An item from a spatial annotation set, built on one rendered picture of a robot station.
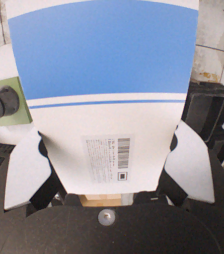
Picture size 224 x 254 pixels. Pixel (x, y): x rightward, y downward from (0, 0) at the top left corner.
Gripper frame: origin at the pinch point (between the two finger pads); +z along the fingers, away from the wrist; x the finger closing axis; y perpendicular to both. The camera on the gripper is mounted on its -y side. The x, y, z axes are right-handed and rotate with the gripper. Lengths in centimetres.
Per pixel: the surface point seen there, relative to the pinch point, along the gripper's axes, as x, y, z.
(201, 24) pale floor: 94, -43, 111
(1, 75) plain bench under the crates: -51, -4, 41
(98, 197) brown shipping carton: -9, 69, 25
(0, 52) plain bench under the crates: -48, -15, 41
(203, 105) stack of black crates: 70, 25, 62
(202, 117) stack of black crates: 74, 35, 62
